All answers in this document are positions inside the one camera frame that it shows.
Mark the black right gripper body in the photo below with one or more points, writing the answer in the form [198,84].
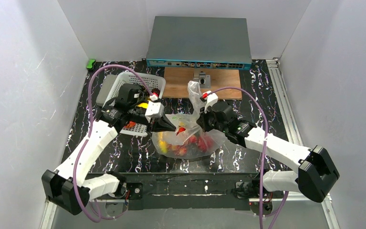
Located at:
[205,121]

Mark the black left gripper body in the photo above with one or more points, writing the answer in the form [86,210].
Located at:
[155,124]

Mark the yellow fake banana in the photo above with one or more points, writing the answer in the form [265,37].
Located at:
[162,144]

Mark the clear plastic bag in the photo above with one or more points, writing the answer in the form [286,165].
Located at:
[187,121]

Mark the red lychee bunch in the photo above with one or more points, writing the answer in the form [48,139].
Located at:
[195,145]

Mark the white plastic basket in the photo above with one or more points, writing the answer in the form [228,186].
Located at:
[152,82]

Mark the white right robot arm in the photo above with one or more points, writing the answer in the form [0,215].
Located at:
[312,170]

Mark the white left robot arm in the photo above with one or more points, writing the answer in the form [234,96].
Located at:
[67,186]

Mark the yellow fake lemon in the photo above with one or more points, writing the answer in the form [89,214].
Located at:
[143,105]

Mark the red fake apple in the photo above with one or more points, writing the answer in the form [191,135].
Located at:
[130,124]

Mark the dark grape bunch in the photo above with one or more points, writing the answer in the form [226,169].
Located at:
[156,91]

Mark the grey rectangular case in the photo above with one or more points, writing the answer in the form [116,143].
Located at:
[105,89]

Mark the wooden board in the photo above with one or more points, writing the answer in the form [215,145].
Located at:
[177,80]

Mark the green clip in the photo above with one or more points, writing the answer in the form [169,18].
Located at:
[91,63]

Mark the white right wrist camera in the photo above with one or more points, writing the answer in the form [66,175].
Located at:
[210,99]

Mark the grey metal bracket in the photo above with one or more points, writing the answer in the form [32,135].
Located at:
[203,79]

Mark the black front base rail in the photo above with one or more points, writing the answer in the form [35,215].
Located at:
[191,190]

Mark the grey network switch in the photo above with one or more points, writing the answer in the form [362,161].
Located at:
[199,42]

